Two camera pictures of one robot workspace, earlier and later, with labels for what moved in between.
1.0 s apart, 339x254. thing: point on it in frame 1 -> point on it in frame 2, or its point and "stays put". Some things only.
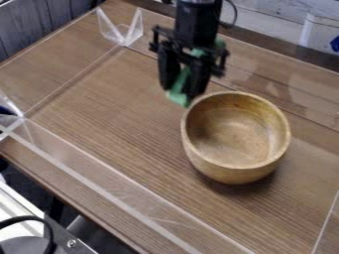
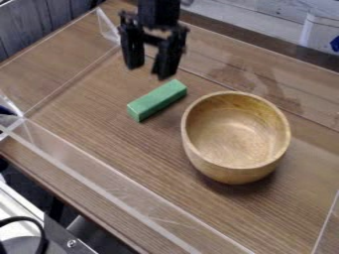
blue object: (335, 43) stays put
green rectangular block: (179, 95) -> (148, 104)
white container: (318, 28) stays put
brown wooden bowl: (236, 136) stays put
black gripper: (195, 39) -> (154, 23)
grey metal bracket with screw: (67, 237) stays put
